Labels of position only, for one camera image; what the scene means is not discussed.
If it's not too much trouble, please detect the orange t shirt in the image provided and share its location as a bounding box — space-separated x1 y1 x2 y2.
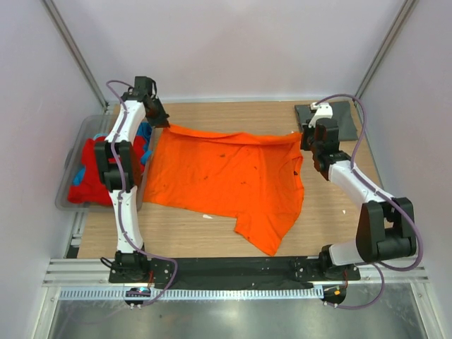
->
143 125 304 256

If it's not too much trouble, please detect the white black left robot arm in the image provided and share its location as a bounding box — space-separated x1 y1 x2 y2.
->
94 76 169 283

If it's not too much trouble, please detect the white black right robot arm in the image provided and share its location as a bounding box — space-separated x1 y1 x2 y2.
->
301 118 424 280

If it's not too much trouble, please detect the folded grey t shirt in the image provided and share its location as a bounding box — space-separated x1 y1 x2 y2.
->
295 101 358 141

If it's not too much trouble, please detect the blue t shirt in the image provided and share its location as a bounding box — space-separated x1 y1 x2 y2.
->
72 122 152 186

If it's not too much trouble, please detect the clear plastic bin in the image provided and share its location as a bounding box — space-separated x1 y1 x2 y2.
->
55 114 155 212

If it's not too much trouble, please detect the red t shirt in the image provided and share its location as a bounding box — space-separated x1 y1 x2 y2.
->
68 132 150 206

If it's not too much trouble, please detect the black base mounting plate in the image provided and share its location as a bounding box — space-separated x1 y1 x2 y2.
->
100 256 360 290

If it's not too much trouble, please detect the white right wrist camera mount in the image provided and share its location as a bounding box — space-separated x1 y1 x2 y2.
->
309 102 333 128

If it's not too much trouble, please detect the left aluminium frame post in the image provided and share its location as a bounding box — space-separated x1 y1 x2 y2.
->
41 0 109 112

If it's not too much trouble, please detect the aluminium frame post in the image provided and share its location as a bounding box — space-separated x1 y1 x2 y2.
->
355 0 419 99
41 0 109 112

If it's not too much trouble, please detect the right aluminium frame post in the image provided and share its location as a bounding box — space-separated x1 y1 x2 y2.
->
355 0 419 99

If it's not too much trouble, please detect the white slotted cable duct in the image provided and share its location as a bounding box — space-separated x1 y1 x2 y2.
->
59 285 323 302

